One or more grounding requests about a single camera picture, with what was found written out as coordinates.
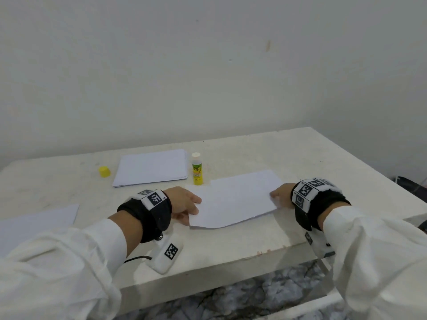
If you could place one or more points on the person's left forearm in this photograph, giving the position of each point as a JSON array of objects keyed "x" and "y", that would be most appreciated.
[{"x": 66, "y": 263}]

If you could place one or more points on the stack of white papers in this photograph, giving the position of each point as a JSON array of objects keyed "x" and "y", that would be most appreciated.
[{"x": 151, "y": 167}]

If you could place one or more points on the person's left thumb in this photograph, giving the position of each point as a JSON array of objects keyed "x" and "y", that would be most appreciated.
[{"x": 183, "y": 219}]

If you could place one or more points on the person's right forearm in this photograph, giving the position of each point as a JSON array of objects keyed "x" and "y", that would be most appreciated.
[{"x": 373, "y": 256}]

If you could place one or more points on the person's right fingers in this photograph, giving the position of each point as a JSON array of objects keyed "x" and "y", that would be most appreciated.
[{"x": 276, "y": 195}]

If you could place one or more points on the person's left hand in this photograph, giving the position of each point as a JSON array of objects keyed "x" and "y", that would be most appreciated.
[{"x": 178, "y": 200}]

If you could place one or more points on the yellow glue stick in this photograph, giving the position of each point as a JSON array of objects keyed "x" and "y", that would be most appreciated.
[{"x": 197, "y": 169}]

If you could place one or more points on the white paper sheet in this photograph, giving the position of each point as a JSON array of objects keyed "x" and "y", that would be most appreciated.
[
  {"x": 233, "y": 198},
  {"x": 33, "y": 224}
]

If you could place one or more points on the yellow glue stick cap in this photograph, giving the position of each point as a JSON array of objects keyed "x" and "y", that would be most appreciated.
[{"x": 104, "y": 171}]

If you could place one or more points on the person's right hand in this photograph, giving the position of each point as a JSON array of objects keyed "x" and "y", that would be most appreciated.
[{"x": 284, "y": 195}]

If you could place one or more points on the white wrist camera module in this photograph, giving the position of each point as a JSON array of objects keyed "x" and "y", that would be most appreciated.
[
  {"x": 319, "y": 244},
  {"x": 166, "y": 254}
]

